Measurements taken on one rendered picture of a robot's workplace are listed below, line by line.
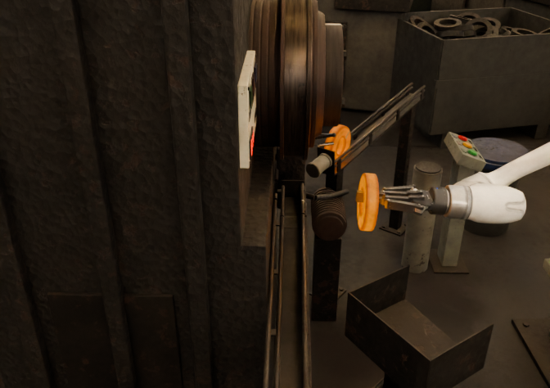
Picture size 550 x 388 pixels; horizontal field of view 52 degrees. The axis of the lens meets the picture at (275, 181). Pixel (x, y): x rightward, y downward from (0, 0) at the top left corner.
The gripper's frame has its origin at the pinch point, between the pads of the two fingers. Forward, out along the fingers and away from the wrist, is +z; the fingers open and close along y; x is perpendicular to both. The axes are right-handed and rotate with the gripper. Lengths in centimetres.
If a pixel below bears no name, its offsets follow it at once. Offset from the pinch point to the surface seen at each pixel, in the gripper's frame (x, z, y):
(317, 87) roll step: 29.4, 16.6, 0.5
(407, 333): -23.7, -9.8, -25.7
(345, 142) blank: -14, -1, 66
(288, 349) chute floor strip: -23.8, 19.9, -33.5
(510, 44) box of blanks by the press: -10, -118, 224
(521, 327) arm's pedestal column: -79, -77, 41
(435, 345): -23.9, -15.8, -28.9
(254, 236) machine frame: 1.3, 29.5, -24.3
